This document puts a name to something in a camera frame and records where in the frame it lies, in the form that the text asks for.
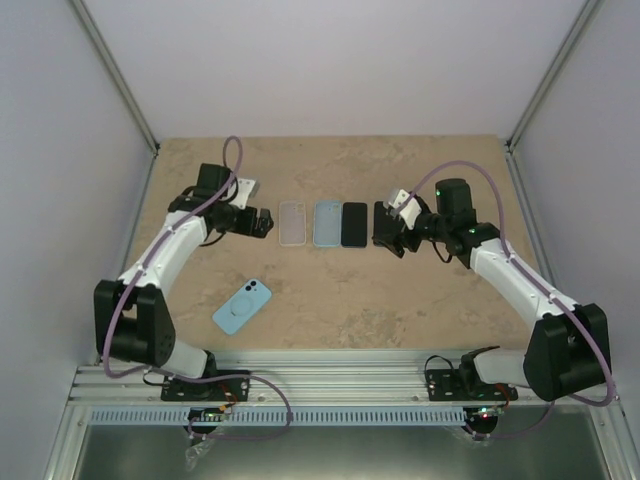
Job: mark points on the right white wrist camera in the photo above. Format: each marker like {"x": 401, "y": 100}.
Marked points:
{"x": 406, "y": 206}

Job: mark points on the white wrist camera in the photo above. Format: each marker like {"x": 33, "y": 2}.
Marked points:
{"x": 245, "y": 190}
{"x": 406, "y": 206}

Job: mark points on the beige phone case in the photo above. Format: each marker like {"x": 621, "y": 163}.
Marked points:
{"x": 292, "y": 223}

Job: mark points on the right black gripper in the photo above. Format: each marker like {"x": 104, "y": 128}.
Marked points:
{"x": 393, "y": 241}

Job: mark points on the left circuit board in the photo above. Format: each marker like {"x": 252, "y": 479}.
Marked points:
{"x": 210, "y": 414}

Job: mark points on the light blue phone case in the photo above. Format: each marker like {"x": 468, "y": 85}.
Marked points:
{"x": 327, "y": 224}

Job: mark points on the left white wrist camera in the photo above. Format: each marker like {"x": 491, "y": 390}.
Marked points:
{"x": 245, "y": 190}

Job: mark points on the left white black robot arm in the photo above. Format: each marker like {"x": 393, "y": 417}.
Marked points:
{"x": 131, "y": 315}

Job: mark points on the circuit board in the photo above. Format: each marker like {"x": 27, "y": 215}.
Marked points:
{"x": 210, "y": 414}
{"x": 486, "y": 413}

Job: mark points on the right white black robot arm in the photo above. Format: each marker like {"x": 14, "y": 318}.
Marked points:
{"x": 568, "y": 350}

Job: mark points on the clear plastic bag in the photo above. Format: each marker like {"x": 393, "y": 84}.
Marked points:
{"x": 195, "y": 452}

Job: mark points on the right aluminium corner post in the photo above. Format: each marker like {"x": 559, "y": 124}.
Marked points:
{"x": 568, "y": 45}

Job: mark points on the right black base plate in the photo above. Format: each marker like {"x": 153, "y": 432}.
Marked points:
{"x": 445, "y": 382}

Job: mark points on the right circuit board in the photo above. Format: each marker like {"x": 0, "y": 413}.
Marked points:
{"x": 486, "y": 413}

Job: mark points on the aluminium corner post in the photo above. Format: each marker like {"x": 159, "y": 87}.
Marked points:
{"x": 568, "y": 45}
{"x": 107, "y": 59}

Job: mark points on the blue slotted cable duct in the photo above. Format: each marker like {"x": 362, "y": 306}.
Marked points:
{"x": 264, "y": 416}

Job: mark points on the black smartphone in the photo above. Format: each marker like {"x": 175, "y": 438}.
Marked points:
{"x": 354, "y": 226}

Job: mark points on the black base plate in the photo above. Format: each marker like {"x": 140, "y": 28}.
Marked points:
{"x": 235, "y": 390}
{"x": 445, "y": 382}

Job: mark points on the aluminium rail frame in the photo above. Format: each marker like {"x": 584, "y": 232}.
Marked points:
{"x": 344, "y": 328}

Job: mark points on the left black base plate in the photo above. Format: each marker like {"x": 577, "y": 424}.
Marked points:
{"x": 235, "y": 390}

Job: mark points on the left aluminium corner post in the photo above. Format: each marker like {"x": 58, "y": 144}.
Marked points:
{"x": 107, "y": 59}

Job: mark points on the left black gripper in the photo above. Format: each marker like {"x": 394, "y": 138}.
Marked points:
{"x": 261, "y": 230}

